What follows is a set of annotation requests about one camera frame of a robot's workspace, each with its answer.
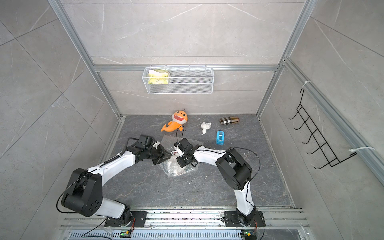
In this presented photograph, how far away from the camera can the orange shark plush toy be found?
1.09 m

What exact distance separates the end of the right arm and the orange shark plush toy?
231 mm

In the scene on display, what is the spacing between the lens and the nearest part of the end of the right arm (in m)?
0.70
